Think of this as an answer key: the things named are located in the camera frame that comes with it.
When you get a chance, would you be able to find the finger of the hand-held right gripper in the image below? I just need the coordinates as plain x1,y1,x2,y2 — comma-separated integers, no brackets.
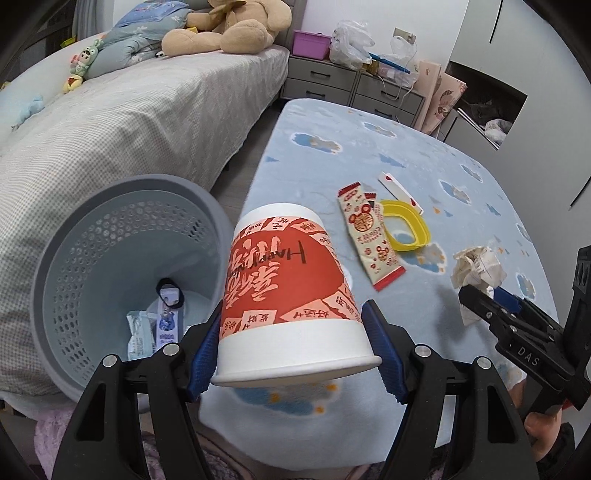
458,285,523,345
492,287,562,333

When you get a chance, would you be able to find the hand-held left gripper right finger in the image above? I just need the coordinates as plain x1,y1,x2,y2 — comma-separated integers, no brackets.
361,299,541,480

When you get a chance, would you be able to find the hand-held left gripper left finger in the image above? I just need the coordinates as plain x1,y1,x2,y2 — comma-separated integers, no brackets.
58,302,225,480

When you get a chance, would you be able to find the white paper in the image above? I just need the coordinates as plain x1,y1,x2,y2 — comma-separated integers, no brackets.
451,246,506,326

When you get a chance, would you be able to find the light blue snack packet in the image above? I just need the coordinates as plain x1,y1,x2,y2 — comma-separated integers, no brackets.
126,309,160,361

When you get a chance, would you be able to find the black band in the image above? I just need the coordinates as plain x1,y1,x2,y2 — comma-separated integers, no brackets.
156,278,186,309

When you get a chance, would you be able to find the red and white paper cup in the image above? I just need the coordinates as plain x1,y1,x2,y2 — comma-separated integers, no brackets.
210,202,383,387

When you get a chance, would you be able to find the grey perforated plastic basket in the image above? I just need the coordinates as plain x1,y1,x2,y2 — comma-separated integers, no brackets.
28,174,235,403

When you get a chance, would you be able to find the person's right hand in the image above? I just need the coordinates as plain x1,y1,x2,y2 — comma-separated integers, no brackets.
524,406,564,464

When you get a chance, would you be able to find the yellow plastic lid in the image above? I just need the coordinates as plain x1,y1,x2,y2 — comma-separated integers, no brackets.
379,199,433,252

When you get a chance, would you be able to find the white paper strip with hearts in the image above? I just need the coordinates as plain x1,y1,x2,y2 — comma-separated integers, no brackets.
377,172,424,217

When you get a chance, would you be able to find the white cloth bundle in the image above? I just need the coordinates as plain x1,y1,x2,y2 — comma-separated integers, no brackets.
482,119,512,143

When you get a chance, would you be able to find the dark grey bag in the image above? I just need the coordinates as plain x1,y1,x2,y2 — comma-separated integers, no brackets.
462,99,502,126

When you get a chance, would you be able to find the pink printed folded mat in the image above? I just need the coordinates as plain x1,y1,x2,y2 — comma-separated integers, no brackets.
434,74,467,139

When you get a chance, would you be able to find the beige folded board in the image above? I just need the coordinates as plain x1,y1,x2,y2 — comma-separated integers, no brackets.
418,60,446,134

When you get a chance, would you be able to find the grey drawer cabinet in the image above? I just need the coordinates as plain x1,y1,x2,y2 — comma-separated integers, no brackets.
281,55,358,104
351,71,426,127

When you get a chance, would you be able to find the light blue printed blanket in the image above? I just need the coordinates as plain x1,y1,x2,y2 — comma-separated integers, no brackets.
198,98,561,467

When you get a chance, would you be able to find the bed with grey checked sheet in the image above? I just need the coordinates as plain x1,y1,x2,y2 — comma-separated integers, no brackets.
0,31,291,418

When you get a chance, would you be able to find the blue stick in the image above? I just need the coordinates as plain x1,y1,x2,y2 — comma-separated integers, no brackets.
369,52,411,75

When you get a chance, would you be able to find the clear plastic bag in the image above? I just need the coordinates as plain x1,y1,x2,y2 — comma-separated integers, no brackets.
390,34,421,88

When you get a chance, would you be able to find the white wardrobe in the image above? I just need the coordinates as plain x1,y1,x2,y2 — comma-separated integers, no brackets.
445,0,591,213

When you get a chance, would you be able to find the white crinkled plastic bag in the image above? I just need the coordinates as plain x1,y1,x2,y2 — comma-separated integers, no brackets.
329,21,376,71

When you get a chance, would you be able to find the light blue plush toy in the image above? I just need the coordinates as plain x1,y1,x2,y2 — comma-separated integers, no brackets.
11,95,45,130

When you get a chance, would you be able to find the small doll with green hat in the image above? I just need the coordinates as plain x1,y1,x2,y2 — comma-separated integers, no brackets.
62,39,105,94

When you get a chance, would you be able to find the purple storage box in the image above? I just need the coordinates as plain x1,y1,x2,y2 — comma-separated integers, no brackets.
292,30,332,60

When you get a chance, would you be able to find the light blue quilt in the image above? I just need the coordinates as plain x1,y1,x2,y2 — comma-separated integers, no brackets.
81,0,195,79

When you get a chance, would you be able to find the large tan teddy bear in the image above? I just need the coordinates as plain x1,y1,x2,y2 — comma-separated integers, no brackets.
161,0,293,57

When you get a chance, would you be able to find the grey padded headboard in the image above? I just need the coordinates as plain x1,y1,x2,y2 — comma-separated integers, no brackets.
277,0,308,47

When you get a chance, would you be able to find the white cable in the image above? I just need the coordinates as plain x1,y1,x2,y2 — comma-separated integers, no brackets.
379,69,416,101

